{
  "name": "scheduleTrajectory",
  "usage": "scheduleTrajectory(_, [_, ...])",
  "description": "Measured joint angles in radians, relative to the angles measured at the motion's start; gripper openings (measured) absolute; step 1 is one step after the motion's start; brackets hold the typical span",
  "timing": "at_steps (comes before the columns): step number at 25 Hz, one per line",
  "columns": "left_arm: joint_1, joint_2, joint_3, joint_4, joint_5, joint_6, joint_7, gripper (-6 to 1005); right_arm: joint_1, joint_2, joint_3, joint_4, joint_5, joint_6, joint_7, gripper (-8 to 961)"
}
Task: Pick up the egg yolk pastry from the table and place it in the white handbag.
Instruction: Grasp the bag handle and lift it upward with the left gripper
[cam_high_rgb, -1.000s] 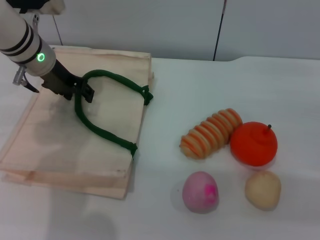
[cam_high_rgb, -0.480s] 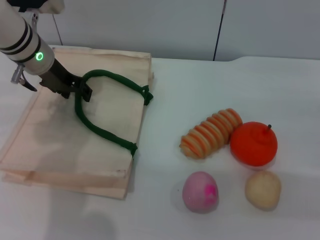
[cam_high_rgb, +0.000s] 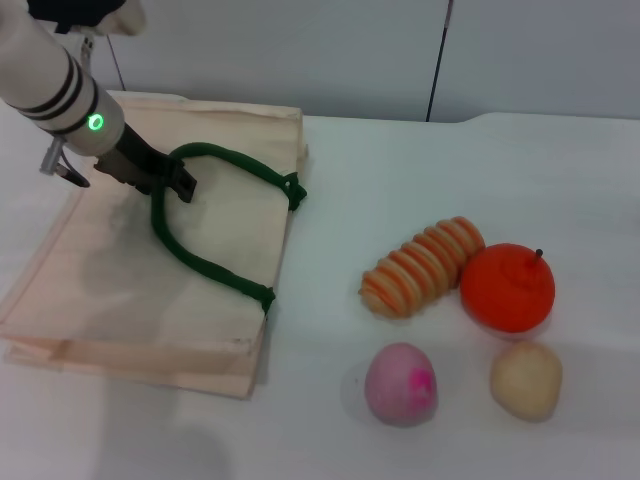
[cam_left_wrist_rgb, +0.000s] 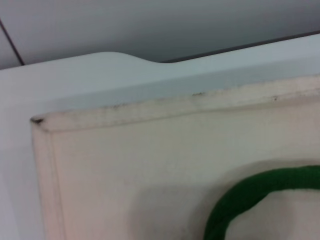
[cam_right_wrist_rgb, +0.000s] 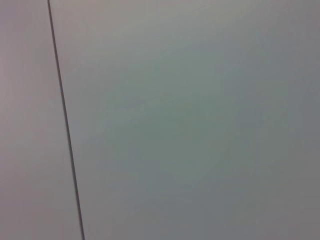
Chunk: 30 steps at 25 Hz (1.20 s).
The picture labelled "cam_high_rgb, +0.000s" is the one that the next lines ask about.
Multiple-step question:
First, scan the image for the thin grey hanging cable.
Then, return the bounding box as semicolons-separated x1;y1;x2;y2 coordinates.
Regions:
106;33;127;93

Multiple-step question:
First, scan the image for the thin black vertical pole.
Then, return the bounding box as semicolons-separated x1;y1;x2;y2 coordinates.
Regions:
425;0;455;123

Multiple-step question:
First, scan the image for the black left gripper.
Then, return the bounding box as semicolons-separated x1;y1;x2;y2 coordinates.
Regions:
93;123;199;205

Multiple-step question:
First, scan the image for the ridged striped bread roll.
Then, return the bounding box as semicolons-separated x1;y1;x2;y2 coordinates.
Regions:
357;215;486;319

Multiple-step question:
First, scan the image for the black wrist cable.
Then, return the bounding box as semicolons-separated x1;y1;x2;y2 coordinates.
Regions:
57;149;93;189

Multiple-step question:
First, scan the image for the cream handbag with green handles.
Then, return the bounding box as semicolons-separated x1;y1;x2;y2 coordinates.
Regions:
0;89;310;401

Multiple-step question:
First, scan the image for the orange round toy fruit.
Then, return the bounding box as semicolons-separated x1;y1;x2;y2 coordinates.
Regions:
459;243;557;334

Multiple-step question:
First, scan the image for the pink egg-shaped bun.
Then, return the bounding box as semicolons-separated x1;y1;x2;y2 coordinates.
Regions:
363;342;439;427

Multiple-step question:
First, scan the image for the beige egg yolk pastry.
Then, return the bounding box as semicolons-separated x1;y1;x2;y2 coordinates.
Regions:
488;341;564;422

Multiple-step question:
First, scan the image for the silver wrist cable connector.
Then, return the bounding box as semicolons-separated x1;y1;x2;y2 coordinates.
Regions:
39;136;69;176

